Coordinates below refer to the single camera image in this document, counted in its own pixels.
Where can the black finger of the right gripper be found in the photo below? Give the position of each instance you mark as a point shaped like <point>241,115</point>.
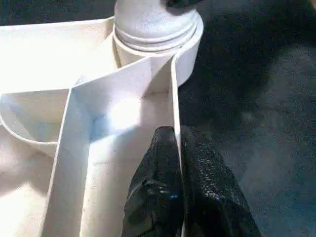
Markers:
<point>182,3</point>

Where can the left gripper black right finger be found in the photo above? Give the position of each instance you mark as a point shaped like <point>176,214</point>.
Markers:
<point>212,197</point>

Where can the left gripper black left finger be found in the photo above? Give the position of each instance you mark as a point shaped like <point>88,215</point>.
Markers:
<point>155,192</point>

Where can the white plastic table leg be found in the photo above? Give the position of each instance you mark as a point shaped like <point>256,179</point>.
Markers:
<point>148,19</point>

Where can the white plastic table top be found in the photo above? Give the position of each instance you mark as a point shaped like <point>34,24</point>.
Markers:
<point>37,54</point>

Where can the black work mat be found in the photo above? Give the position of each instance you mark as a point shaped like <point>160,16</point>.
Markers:
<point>259,123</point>

